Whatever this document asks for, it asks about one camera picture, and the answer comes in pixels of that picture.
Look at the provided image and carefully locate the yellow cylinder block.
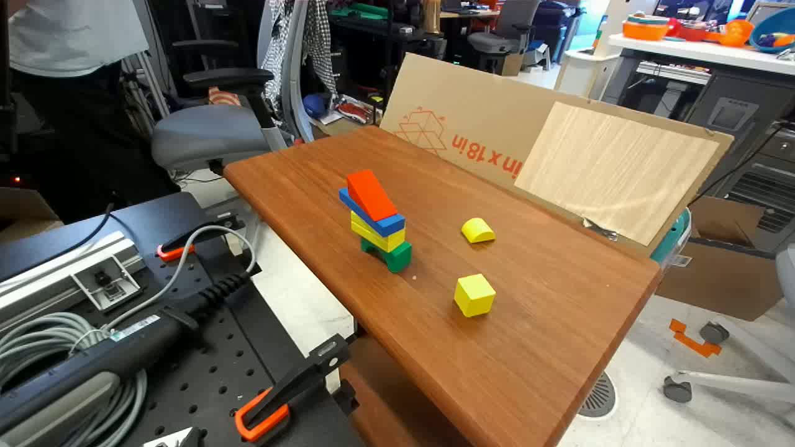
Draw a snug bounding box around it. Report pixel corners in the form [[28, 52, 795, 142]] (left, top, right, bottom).
[[461, 215, 499, 248]]

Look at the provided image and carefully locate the blue rectangular block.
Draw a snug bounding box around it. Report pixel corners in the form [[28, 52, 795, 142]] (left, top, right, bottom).
[[335, 186, 407, 237]]

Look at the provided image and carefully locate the yellow rectangular block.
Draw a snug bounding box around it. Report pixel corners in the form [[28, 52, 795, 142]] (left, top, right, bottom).
[[348, 209, 410, 255]]

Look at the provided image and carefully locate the green rectangular block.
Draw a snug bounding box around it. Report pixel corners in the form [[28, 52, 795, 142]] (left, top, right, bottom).
[[359, 235, 416, 275]]

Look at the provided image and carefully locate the red rectangular block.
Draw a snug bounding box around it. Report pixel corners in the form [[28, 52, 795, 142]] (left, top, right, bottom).
[[346, 166, 400, 224]]

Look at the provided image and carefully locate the yellow cube block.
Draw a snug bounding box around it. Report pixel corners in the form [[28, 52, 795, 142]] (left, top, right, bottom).
[[453, 271, 499, 319]]

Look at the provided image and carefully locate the large cardboard panel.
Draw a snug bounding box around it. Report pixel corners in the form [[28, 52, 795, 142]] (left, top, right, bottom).
[[379, 49, 735, 257]]

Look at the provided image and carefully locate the large orange black clamp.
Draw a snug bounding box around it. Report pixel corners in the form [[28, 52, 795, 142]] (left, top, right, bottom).
[[235, 329, 360, 445]]

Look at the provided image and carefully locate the grey office chair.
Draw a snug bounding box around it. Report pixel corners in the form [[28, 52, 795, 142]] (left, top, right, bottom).
[[149, 35, 289, 181]]

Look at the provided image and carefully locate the green crate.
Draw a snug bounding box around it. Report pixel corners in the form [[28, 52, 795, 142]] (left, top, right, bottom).
[[328, 3, 394, 24]]

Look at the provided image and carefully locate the black office chair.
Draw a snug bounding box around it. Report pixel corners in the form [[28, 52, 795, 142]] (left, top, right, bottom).
[[464, 0, 544, 76]]

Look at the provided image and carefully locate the light wood panel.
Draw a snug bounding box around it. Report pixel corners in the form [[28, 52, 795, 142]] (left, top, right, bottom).
[[512, 98, 724, 248]]

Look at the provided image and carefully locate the small orange black clamp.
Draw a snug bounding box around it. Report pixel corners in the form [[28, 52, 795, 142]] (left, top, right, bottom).
[[155, 215, 247, 266]]

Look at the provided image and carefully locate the round floor drain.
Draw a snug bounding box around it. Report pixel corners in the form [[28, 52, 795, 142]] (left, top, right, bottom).
[[577, 369, 622, 420]]

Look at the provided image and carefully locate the teal plastic object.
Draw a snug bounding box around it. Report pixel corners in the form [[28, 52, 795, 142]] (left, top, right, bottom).
[[649, 206, 695, 267]]

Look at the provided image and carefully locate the orange bowl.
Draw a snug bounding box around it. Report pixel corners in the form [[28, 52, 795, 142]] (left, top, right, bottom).
[[622, 13, 677, 42]]

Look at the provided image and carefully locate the brown cardboard box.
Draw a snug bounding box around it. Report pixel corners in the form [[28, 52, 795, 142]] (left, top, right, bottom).
[[656, 194, 795, 322]]

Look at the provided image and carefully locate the white table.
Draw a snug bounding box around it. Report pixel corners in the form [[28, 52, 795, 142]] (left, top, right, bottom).
[[555, 31, 795, 109]]

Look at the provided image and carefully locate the grey drawer cabinet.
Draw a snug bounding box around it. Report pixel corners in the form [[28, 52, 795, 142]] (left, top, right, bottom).
[[687, 65, 795, 250]]

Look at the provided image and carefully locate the person in white shirt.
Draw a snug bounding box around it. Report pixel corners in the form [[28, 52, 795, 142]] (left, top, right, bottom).
[[0, 0, 182, 224]]

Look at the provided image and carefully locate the grey chair base with casters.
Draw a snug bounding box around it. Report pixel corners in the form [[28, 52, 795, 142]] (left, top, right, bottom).
[[662, 319, 795, 407]]

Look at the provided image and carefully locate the thin grey cable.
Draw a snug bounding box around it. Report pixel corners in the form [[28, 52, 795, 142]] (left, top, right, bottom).
[[82, 220, 258, 343]]

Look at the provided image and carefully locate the black cable conduit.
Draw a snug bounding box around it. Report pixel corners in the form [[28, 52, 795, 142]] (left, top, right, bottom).
[[0, 263, 258, 416]]

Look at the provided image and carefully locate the orange plastic bracket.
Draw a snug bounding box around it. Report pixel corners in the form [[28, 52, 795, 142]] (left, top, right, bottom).
[[668, 317, 726, 360]]

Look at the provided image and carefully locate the aluminium extrusion rail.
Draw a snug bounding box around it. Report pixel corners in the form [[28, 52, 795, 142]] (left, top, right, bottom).
[[0, 231, 145, 312]]

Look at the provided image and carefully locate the thin black cable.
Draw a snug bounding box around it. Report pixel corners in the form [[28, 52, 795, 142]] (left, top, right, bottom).
[[690, 121, 795, 206]]

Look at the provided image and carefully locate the grey cable bundle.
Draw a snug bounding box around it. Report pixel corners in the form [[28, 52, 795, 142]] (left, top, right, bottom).
[[0, 307, 153, 447]]

